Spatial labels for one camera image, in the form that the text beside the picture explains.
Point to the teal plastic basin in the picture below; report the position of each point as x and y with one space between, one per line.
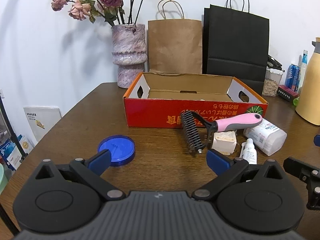
3 180

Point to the yellow thermos jug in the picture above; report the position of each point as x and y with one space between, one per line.
310 92

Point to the red cardboard box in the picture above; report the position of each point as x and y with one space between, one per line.
150 112

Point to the mottled pink ceramic vase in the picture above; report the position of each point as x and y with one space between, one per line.
128 47

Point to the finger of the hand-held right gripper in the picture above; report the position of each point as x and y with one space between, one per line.
317 140
297 166

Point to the blue drink can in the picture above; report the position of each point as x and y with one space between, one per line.
292 76

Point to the dark red flat box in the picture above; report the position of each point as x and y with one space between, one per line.
287 92

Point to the brown paper bag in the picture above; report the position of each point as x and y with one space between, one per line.
175 45

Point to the white spray bottle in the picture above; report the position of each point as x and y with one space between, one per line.
248 151

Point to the black paper bag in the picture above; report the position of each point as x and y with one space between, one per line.
236 37

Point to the clear container of seeds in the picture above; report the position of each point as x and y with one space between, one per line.
271 85

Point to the blue round lid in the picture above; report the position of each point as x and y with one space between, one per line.
120 146

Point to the clear bottle with blue cap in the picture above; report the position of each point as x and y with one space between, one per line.
303 62

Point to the green plastic item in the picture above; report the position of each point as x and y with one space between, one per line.
296 101

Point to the white plastic wipes pack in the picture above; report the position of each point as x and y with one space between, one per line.
267 136

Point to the cream square box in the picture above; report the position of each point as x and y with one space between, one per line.
223 141

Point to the blue and white packets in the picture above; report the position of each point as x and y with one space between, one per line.
12 152

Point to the white booklet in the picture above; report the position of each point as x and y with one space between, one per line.
42 122

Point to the white wall socket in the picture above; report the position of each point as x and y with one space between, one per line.
2 93

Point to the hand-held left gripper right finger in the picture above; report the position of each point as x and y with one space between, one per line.
217 161

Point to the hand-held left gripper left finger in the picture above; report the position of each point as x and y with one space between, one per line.
102 158

